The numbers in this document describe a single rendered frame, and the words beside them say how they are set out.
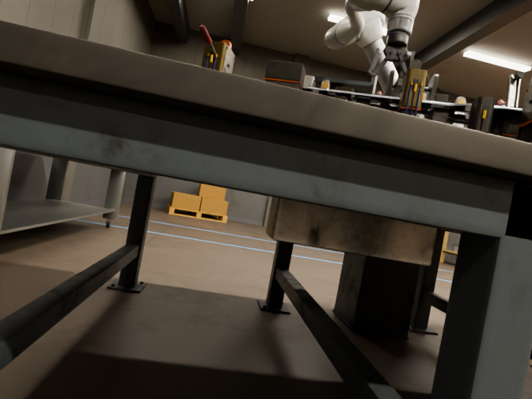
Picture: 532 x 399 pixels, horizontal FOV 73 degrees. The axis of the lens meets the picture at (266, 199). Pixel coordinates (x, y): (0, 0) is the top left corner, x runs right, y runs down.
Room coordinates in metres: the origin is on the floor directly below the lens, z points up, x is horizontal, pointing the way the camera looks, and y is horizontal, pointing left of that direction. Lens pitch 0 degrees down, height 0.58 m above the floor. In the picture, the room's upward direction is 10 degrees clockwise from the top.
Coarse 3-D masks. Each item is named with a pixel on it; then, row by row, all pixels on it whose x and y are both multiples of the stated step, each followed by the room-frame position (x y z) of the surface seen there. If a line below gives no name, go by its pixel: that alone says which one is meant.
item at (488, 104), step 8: (472, 104) 1.11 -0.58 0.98; (480, 104) 1.06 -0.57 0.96; (488, 104) 1.06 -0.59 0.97; (472, 112) 1.10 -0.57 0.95; (480, 112) 1.06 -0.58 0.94; (488, 112) 1.05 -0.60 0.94; (472, 120) 1.09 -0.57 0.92; (480, 120) 1.06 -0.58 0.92; (488, 120) 1.05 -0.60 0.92; (472, 128) 1.07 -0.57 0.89; (480, 128) 1.06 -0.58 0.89; (488, 128) 1.05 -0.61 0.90
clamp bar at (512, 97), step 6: (516, 72) 1.35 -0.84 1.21; (510, 78) 1.37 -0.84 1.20; (516, 78) 1.36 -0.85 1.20; (510, 84) 1.37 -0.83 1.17; (516, 84) 1.37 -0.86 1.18; (510, 90) 1.36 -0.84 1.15; (516, 90) 1.37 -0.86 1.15; (510, 96) 1.36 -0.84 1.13; (516, 96) 1.36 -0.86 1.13; (510, 102) 1.36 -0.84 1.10; (516, 102) 1.35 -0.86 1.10
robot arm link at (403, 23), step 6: (390, 18) 1.29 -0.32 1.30; (396, 18) 1.28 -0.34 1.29; (402, 18) 1.27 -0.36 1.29; (408, 18) 1.27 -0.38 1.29; (390, 24) 1.29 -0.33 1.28; (396, 24) 1.27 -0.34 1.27; (402, 24) 1.27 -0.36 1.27; (408, 24) 1.27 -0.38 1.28; (390, 30) 1.29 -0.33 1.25; (396, 30) 1.28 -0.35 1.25; (402, 30) 1.27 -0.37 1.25; (408, 30) 1.27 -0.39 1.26; (408, 36) 1.31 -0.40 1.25
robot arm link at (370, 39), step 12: (372, 12) 1.79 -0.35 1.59; (372, 24) 1.80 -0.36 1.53; (360, 36) 1.83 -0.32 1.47; (372, 36) 1.81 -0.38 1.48; (372, 48) 1.85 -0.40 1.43; (372, 60) 1.88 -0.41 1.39; (384, 72) 1.87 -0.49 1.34; (396, 72) 1.88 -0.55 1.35; (384, 84) 1.90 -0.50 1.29; (396, 96) 1.89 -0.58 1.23
